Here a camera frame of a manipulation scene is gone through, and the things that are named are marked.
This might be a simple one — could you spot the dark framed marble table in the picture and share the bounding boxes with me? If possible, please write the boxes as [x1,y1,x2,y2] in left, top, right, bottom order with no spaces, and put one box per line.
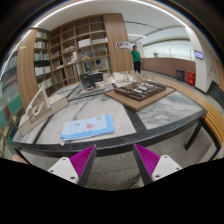
[12,90,206,157]

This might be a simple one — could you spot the wooden bookshelf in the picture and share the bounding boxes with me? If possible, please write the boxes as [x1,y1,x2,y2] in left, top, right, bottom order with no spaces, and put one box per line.
[17,13,132,107]

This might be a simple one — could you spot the grey bin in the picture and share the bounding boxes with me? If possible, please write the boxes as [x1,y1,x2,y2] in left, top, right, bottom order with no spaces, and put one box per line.
[176,69,185,81]

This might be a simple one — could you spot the red bin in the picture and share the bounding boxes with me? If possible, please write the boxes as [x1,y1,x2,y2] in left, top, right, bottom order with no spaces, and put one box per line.
[187,72,195,86]

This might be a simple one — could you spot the white architectural model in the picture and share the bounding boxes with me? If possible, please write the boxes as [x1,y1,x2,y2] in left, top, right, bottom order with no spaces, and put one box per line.
[19,87,68,136]

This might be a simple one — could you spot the wooden reception counter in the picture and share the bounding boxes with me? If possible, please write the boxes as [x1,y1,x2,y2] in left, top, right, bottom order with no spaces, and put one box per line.
[142,58,196,81]

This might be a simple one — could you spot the brown architectural model on board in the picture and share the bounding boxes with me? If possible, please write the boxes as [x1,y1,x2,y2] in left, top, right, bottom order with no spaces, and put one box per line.
[104,72,175,112]

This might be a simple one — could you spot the wall screen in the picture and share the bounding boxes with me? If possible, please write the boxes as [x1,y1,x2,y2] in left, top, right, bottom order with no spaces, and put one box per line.
[194,50,204,60]

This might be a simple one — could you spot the wooden curved bench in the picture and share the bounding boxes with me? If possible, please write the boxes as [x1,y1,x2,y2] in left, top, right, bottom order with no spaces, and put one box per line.
[151,74,224,158]

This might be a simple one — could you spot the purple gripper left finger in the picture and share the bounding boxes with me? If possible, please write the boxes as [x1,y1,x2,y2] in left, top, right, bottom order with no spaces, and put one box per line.
[48,145,97,187]

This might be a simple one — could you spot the person in green shirt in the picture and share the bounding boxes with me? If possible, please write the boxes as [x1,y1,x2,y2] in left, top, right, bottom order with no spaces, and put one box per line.
[131,46,141,73]

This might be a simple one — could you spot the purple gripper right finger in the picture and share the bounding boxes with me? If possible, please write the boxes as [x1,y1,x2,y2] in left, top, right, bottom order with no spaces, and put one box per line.
[133,144,182,185]

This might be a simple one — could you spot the black laptop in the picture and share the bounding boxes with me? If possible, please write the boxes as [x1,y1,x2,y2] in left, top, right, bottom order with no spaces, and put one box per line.
[80,72,103,89]

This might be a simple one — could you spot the light blue folded towel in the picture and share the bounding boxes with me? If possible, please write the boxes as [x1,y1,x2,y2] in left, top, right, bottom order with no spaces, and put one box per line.
[60,114,115,141]

